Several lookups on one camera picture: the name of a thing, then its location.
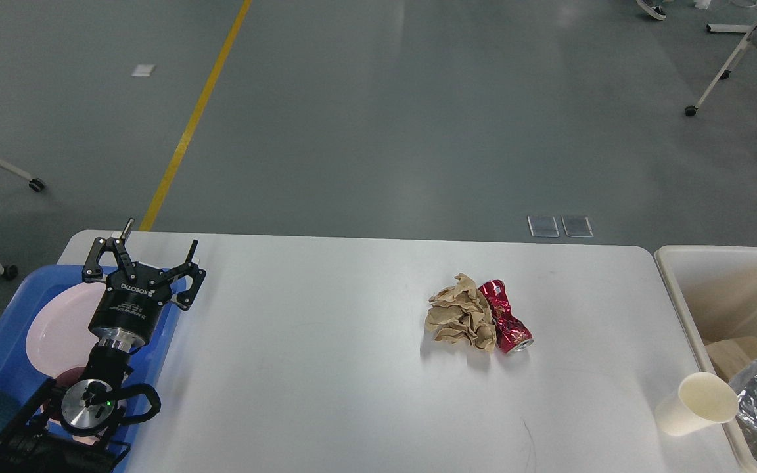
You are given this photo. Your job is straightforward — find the floor socket plate right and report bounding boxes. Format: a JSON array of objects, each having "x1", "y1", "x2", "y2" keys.
[{"x1": 560, "y1": 215, "x2": 594, "y2": 238}]

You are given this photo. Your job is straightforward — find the blue plastic tray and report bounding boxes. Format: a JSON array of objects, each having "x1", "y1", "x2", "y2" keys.
[{"x1": 0, "y1": 265, "x2": 181, "y2": 446}]

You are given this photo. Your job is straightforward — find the brown paper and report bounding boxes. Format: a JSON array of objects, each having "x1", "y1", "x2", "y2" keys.
[{"x1": 424, "y1": 273, "x2": 496, "y2": 353}]

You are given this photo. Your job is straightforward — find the floor socket plate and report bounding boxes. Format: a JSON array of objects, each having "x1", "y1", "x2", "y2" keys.
[
  {"x1": 528, "y1": 215, "x2": 560, "y2": 238},
  {"x1": 560, "y1": 215, "x2": 594, "y2": 238}
]

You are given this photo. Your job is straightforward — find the floor socket plate left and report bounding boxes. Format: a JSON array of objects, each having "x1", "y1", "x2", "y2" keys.
[{"x1": 528, "y1": 215, "x2": 560, "y2": 238}]

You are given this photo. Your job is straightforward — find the beige waste bin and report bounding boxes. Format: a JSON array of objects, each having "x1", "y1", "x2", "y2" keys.
[{"x1": 655, "y1": 246, "x2": 757, "y2": 472}]

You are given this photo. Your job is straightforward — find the crushed red can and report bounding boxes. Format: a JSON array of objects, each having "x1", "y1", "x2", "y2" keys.
[{"x1": 478, "y1": 279, "x2": 534, "y2": 355}]

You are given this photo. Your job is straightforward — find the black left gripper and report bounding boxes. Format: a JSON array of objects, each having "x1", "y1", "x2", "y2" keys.
[{"x1": 81, "y1": 218, "x2": 207, "y2": 348}]

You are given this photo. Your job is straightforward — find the pink plate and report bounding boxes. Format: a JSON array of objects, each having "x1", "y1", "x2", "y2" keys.
[{"x1": 25, "y1": 282, "x2": 104, "y2": 378}]

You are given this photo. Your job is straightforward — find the person in blue jeans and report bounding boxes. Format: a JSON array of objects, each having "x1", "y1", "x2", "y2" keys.
[{"x1": 635, "y1": 0, "x2": 666, "y2": 21}]

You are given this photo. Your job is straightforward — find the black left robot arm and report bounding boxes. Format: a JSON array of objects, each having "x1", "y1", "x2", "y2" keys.
[{"x1": 0, "y1": 224, "x2": 206, "y2": 472}]

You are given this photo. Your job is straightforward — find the cream paper cup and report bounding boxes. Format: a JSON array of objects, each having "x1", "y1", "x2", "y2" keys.
[{"x1": 654, "y1": 372, "x2": 739, "y2": 437}]

